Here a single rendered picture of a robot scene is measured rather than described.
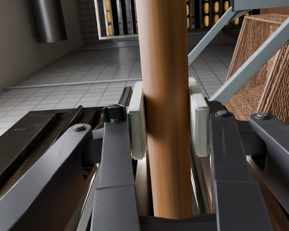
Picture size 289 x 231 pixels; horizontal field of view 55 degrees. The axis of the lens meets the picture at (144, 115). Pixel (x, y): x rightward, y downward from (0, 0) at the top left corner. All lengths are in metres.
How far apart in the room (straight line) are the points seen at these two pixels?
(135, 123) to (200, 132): 0.04
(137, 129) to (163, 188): 0.06
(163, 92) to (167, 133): 0.03
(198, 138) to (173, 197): 0.07
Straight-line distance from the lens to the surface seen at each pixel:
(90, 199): 0.77
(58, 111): 1.90
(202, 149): 0.16
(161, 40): 0.16
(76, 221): 0.72
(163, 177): 0.20
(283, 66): 1.13
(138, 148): 0.16
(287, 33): 0.58
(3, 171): 1.34
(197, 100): 0.16
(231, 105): 1.62
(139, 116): 0.15
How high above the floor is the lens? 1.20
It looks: 4 degrees up
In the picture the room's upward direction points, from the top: 93 degrees counter-clockwise
